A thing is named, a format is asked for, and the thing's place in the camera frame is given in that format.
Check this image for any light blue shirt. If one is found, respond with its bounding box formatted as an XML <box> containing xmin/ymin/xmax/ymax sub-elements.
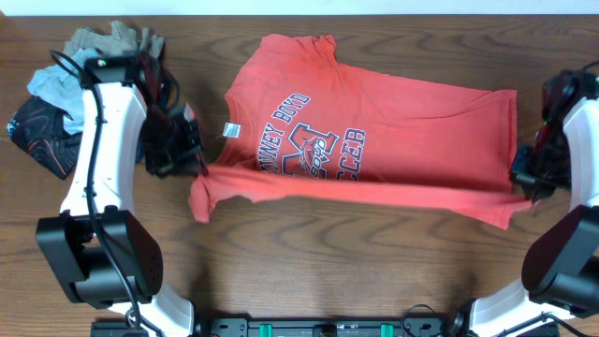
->
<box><xmin>27</xmin><ymin>56</ymin><xmax>84</xmax><ymax>135</ymax></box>

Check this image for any black orange patterned garment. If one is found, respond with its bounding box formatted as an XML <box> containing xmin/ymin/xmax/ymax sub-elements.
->
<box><xmin>7</xmin><ymin>95</ymin><xmax>81</xmax><ymax>180</ymax></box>

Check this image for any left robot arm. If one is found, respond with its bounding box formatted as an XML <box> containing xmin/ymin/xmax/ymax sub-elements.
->
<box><xmin>36</xmin><ymin>51</ymin><xmax>206</xmax><ymax>336</ymax></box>

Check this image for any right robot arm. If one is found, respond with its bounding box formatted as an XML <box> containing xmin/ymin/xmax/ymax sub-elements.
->
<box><xmin>446</xmin><ymin>65</ymin><xmax>598</xmax><ymax>336</ymax></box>

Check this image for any beige garment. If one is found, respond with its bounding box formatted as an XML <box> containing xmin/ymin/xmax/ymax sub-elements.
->
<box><xmin>63</xmin><ymin>21</ymin><xmax>165</xmax><ymax>59</ymax></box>

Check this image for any red printed t-shirt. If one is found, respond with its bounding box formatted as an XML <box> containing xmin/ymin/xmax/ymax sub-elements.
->
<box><xmin>189</xmin><ymin>35</ymin><xmax>530</xmax><ymax>228</ymax></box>

